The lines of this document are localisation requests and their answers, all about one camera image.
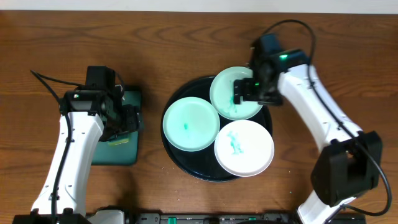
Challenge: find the white plate with stain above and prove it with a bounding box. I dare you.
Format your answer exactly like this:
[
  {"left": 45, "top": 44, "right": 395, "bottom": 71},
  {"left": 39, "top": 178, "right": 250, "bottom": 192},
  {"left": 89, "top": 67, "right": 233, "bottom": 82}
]
[{"left": 214, "top": 120, "right": 274, "bottom": 177}]

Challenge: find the round black tray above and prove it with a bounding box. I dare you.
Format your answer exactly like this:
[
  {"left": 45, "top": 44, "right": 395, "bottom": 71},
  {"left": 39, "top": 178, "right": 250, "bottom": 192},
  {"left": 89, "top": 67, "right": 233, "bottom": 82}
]
[{"left": 161, "top": 77, "right": 274, "bottom": 182}]

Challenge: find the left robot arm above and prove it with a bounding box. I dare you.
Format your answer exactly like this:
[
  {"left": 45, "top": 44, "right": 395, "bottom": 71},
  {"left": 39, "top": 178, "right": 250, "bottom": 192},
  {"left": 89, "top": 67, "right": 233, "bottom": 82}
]
[{"left": 13, "top": 85, "right": 144, "bottom": 223}]

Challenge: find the black rectangular sponge tray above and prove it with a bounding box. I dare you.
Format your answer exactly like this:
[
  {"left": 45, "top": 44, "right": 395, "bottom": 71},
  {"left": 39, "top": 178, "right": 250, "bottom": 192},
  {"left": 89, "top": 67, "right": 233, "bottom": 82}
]
[{"left": 91, "top": 85, "right": 142, "bottom": 166}]

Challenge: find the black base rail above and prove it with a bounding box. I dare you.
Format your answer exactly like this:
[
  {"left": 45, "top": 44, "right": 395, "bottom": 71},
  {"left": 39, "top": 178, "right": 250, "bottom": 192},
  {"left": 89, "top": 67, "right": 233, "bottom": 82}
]
[{"left": 86, "top": 212, "right": 367, "bottom": 224}]

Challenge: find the mint plate with stain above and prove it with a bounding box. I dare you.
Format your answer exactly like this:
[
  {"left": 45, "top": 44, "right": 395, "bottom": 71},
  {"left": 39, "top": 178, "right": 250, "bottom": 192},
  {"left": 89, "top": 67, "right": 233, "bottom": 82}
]
[{"left": 210, "top": 67, "right": 262, "bottom": 120}]

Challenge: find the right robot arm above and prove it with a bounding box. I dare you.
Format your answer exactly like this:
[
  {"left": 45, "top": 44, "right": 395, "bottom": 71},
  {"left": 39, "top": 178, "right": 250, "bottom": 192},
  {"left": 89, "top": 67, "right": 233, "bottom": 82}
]
[{"left": 234, "top": 47, "right": 386, "bottom": 223}]

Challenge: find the green and yellow sponge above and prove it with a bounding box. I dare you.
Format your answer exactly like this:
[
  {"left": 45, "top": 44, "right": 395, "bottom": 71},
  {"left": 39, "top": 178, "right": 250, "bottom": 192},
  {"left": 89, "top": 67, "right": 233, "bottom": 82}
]
[{"left": 108, "top": 134, "right": 130, "bottom": 146}]

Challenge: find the mint green plate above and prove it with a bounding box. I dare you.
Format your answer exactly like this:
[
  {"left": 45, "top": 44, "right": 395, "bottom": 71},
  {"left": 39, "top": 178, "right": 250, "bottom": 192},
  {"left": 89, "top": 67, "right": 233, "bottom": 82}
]
[{"left": 162, "top": 97, "right": 220, "bottom": 152}]

